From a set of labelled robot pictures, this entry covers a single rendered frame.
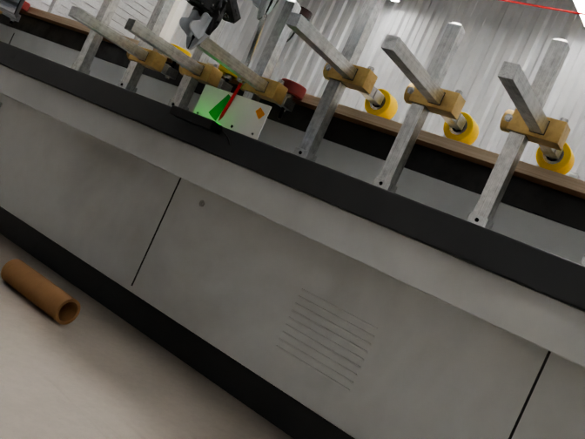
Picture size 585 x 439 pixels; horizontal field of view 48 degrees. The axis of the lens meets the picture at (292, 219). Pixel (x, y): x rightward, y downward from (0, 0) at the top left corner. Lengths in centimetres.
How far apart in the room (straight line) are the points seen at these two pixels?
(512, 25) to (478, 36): 49
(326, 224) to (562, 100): 799
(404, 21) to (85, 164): 892
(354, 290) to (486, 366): 40
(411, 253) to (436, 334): 26
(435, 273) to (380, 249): 15
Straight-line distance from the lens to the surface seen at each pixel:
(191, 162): 195
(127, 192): 239
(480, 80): 1000
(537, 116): 143
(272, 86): 184
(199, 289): 209
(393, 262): 155
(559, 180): 165
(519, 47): 1007
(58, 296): 201
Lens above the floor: 55
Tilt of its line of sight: level
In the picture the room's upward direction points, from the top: 25 degrees clockwise
